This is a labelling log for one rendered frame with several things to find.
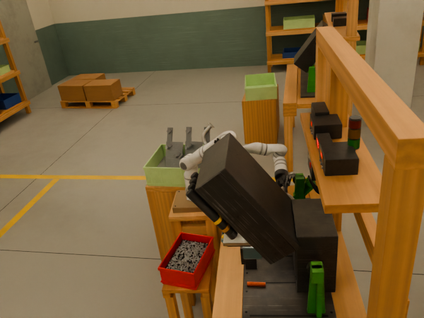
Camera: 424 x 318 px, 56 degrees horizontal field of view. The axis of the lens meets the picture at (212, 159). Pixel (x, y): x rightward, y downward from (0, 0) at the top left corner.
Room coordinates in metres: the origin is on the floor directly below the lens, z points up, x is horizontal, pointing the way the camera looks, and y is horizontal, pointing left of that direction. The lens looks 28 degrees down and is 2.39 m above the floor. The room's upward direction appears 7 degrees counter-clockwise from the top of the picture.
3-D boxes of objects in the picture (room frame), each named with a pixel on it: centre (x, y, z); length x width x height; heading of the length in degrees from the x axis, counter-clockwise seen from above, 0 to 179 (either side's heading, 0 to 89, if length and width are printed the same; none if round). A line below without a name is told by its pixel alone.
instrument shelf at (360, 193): (1.60, -0.58, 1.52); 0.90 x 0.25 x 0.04; 171
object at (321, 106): (1.89, -0.58, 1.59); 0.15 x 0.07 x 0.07; 171
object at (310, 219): (1.51, -0.44, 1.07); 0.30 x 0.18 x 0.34; 171
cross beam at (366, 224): (1.58, -0.68, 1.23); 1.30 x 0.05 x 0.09; 171
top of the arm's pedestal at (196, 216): (2.33, 0.16, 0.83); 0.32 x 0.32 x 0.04; 82
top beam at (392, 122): (1.59, -0.62, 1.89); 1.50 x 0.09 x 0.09; 171
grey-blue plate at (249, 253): (1.57, -0.15, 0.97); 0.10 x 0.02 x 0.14; 81
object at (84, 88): (7.59, 2.07, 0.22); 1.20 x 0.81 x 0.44; 71
